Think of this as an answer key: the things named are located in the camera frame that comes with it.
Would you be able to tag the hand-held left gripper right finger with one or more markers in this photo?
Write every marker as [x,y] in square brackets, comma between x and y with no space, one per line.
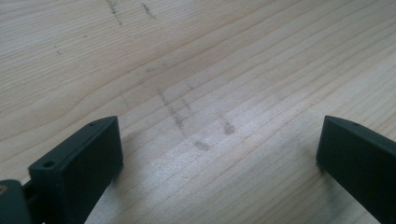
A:
[361,161]

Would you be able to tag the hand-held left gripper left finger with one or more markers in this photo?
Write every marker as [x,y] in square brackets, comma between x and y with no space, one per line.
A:
[77,174]

